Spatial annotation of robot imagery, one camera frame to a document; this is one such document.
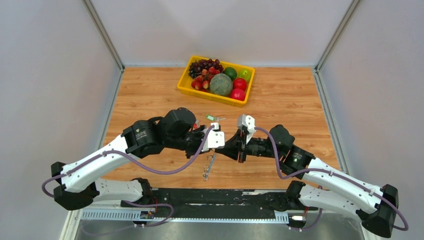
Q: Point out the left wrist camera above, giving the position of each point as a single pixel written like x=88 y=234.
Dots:
x=215 y=139

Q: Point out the red apple rear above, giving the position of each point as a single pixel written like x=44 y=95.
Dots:
x=240 y=83

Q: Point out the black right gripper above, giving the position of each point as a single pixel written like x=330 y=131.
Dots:
x=232 y=146

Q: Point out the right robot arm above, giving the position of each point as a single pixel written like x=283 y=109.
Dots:
x=317 y=184

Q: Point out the yellow plastic tray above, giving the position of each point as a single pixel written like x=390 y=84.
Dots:
x=185 y=82

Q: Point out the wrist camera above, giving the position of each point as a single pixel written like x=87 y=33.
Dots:
x=246 y=124
x=215 y=139

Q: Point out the green netted melon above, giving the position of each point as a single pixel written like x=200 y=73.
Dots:
x=221 y=85

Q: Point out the red cherry cluster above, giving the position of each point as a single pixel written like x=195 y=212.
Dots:
x=201 y=81

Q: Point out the red apple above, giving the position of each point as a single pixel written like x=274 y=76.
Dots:
x=240 y=83
x=238 y=94

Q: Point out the red apple front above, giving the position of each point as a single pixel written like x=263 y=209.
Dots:
x=238 y=94

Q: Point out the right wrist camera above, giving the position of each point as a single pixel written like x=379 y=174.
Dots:
x=246 y=124

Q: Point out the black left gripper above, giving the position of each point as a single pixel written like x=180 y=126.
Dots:
x=199 y=131

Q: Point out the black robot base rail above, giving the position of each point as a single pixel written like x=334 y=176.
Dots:
x=216 y=203

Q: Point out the dark green lime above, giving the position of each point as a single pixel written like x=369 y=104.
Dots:
x=231 y=73

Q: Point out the dark purple grape bunch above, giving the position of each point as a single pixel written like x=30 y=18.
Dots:
x=202 y=66

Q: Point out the key with green tag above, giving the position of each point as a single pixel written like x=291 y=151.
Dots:
x=215 y=118

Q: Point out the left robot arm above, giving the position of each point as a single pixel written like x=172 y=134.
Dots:
x=81 y=183

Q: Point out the white slotted cable duct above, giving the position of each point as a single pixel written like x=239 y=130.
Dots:
x=139 y=215

